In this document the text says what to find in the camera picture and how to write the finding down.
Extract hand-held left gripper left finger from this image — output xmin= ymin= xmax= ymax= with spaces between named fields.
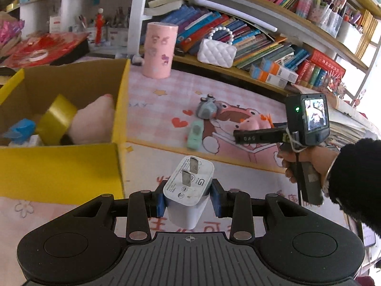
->
xmin=70 ymin=189 xmax=167 ymax=243

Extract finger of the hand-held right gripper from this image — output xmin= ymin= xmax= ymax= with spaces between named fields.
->
xmin=233 ymin=129 xmax=288 ymax=144

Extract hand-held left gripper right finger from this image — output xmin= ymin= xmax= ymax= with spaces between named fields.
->
xmin=210 ymin=179 xmax=311 ymax=243

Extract small pink orange-crested toy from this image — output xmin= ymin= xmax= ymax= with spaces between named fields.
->
xmin=239 ymin=112 xmax=275 ymax=132

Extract white plug charger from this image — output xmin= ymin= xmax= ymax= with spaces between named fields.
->
xmin=163 ymin=155 xmax=215 ymax=230

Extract yellow cardboard box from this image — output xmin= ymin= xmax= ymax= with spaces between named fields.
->
xmin=0 ymin=59 xmax=132 ymax=207

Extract pink plush toy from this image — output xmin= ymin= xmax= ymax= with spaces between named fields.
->
xmin=67 ymin=93 xmax=115 ymax=144

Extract yellow tape roll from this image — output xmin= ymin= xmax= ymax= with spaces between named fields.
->
xmin=35 ymin=93 xmax=79 ymax=146

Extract blue paper toy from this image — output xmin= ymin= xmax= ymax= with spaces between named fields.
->
xmin=6 ymin=118 xmax=37 ymax=144

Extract person's right hand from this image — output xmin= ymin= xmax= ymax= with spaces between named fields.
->
xmin=277 ymin=145 xmax=339 ymax=184

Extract standing red and green books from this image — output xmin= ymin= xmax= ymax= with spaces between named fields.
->
xmin=294 ymin=60 xmax=328 ymax=90

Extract orange and white box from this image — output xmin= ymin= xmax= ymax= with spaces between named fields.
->
xmin=260 ymin=58 xmax=299 ymax=84
xmin=249 ymin=65 xmax=289 ymax=89

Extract small colourful figurine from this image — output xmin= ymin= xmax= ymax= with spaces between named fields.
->
xmin=324 ymin=72 xmax=349 ymax=96

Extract grey toy figure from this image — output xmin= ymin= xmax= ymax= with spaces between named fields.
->
xmin=195 ymin=93 xmax=218 ymax=120

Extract green toy car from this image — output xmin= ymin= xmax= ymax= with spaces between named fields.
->
xmin=186 ymin=120 xmax=206 ymax=151

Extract thick red dictionary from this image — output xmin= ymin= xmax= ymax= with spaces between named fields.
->
xmin=309 ymin=49 xmax=347 ymax=78

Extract long row of slanted books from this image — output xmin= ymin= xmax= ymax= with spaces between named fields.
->
xmin=175 ymin=4 xmax=312 ymax=72

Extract white pen holder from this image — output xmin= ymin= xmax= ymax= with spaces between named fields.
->
xmin=336 ymin=5 xmax=365 ymax=47

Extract clear holder of markers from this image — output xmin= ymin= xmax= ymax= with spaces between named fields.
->
xmin=308 ymin=0 xmax=343 ymax=38

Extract stack of yellow booklets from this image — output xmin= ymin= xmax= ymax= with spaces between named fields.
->
xmin=355 ymin=8 xmax=381 ymax=61

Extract pink patterned tube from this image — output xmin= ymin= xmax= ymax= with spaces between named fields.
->
xmin=296 ymin=0 xmax=316 ymax=19

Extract white paper roll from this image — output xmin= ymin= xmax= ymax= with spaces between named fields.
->
xmin=193 ymin=0 xmax=279 ymax=32

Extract pink cartoon cylinder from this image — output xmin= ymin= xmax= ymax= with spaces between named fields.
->
xmin=141 ymin=22 xmax=179 ymax=80

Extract small lying bottle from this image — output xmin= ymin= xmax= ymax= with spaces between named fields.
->
xmin=114 ymin=53 xmax=145 ymax=66

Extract cream lying book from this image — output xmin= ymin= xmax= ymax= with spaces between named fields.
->
xmin=148 ymin=0 xmax=190 ymax=16

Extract white bookshelf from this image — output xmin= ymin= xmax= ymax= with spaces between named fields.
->
xmin=127 ymin=0 xmax=381 ymax=96

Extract group of pencil cups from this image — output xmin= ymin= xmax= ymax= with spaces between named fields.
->
xmin=105 ymin=5 xmax=132 ymax=47

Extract white tape roll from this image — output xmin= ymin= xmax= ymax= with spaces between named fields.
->
xmin=25 ymin=49 xmax=49 ymax=62

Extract pile of red packets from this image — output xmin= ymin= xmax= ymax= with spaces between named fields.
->
xmin=0 ymin=31 xmax=90 ymax=69

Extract white box with red stripe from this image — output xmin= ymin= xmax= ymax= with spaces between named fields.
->
xmin=49 ymin=15 xmax=65 ymax=34

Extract silver bracelet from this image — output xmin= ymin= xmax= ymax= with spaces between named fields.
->
xmin=323 ymin=167 xmax=333 ymax=198

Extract white quilted pearl-handle handbag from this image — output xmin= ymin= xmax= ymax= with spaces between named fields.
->
xmin=197 ymin=26 xmax=238 ymax=69

